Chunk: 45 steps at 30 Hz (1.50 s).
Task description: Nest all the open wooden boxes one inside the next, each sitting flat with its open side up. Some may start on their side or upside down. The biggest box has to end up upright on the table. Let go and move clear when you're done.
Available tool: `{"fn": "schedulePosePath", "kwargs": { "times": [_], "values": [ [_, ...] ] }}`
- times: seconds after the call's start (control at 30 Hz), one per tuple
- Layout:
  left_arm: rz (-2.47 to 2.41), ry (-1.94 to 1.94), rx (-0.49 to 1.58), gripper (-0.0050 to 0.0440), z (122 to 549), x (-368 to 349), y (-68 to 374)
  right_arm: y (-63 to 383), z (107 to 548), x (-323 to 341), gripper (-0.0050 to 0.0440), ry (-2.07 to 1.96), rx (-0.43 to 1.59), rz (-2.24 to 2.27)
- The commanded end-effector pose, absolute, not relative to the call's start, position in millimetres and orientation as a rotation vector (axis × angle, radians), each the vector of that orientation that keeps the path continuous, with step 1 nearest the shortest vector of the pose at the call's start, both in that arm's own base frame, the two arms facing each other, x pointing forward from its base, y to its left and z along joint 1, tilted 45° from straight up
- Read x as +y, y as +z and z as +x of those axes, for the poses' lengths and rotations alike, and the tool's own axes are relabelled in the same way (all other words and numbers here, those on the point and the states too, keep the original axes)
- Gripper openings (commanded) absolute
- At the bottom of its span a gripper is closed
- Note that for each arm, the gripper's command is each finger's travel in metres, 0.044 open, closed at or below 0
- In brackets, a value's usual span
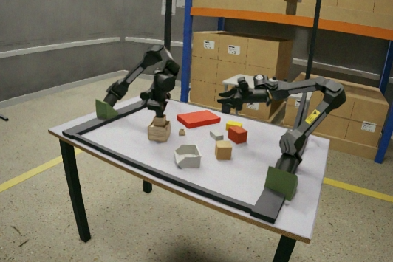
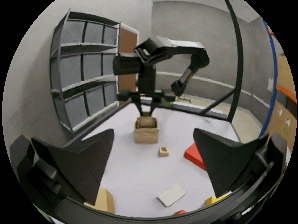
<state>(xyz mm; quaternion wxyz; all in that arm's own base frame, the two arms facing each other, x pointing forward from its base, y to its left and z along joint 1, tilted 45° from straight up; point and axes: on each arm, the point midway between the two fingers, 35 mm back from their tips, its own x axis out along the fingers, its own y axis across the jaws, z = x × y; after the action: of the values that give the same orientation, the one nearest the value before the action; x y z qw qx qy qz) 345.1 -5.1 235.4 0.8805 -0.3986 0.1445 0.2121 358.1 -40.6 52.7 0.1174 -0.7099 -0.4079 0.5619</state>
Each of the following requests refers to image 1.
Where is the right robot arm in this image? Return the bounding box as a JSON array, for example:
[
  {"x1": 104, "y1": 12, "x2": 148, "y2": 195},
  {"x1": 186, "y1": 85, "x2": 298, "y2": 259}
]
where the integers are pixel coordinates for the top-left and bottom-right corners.
[{"x1": 103, "y1": 45, "x2": 180, "y2": 107}]

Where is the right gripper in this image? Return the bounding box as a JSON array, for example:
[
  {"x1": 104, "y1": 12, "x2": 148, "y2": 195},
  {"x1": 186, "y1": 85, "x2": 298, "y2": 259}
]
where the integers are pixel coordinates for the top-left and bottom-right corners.
[{"x1": 147, "y1": 85, "x2": 171, "y2": 117}]

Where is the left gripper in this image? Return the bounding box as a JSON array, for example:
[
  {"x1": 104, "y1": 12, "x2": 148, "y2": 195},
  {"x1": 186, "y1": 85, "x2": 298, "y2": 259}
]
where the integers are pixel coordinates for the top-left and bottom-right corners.
[{"x1": 217, "y1": 84, "x2": 256, "y2": 111}]

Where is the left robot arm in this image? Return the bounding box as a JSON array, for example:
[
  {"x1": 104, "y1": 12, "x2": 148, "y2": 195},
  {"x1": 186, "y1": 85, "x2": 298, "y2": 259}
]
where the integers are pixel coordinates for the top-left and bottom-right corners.
[{"x1": 253, "y1": 75, "x2": 346, "y2": 174}]

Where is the white open box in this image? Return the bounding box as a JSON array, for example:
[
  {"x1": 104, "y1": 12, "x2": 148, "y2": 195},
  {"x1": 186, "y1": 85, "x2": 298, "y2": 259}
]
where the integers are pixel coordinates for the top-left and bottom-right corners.
[{"x1": 174, "y1": 144, "x2": 202, "y2": 168}]

